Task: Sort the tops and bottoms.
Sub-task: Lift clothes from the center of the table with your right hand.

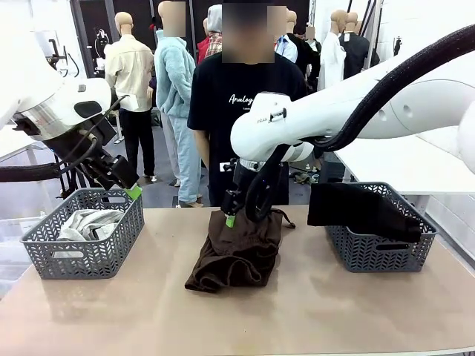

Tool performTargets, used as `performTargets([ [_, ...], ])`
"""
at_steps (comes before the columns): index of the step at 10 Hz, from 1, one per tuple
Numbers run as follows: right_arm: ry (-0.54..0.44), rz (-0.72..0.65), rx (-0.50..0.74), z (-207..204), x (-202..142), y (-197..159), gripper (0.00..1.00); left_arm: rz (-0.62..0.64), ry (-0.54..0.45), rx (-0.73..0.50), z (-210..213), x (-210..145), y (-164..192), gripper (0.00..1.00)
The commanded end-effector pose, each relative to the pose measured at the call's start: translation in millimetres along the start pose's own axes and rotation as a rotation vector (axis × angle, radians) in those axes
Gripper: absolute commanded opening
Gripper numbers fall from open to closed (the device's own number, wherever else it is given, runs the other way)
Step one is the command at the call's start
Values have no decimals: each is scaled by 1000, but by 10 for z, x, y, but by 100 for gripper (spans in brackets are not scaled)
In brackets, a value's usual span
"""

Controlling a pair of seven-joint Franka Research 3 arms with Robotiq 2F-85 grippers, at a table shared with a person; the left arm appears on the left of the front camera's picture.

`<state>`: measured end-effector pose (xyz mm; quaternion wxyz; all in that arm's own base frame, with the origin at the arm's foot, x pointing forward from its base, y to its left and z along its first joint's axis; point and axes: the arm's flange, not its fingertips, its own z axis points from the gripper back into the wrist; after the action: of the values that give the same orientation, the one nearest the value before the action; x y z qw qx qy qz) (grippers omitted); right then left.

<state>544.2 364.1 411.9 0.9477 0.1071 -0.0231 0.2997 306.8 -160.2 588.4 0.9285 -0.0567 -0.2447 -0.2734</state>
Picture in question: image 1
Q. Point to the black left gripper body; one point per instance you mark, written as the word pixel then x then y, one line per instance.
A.
pixel 74 152

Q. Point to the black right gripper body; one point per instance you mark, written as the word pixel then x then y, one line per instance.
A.
pixel 245 181

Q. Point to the light grey sweat garment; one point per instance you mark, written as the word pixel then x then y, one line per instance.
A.
pixel 89 224

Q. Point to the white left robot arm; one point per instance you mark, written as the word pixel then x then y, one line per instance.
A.
pixel 37 85

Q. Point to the person's right forearm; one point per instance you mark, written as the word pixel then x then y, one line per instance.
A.
pixel 203 152

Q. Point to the white table with grey legs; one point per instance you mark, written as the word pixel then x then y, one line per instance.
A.
pixel 15 144

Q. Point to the shoes on floor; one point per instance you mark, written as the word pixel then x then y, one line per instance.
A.
pixel 306 178

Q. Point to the grey plastic lattice basket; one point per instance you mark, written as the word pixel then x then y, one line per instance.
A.
pixel 371 259
pixel 92 259

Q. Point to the person in black t-shirt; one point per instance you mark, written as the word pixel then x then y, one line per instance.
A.
pixel 219 92

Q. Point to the mannequin in cream jacket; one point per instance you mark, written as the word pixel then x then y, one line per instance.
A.
pixel 130 74

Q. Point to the mannequin in blue fleece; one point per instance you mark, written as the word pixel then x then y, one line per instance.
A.
pixel 176 85

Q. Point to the mannequin in white blue shirt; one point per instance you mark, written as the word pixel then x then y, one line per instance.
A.
pixel 285 48

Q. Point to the mannequin in plaid hoodie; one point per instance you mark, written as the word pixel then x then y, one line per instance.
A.
pixel 213 37

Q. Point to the white side table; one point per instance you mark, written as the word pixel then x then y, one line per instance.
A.
pixel 408 174

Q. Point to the mannequin in black shirt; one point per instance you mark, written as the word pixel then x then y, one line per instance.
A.
pixel 356 55

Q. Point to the black light stand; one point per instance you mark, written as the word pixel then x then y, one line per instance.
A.
pixel 398 46

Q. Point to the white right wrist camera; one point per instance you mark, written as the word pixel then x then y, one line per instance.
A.
pixel 226 166

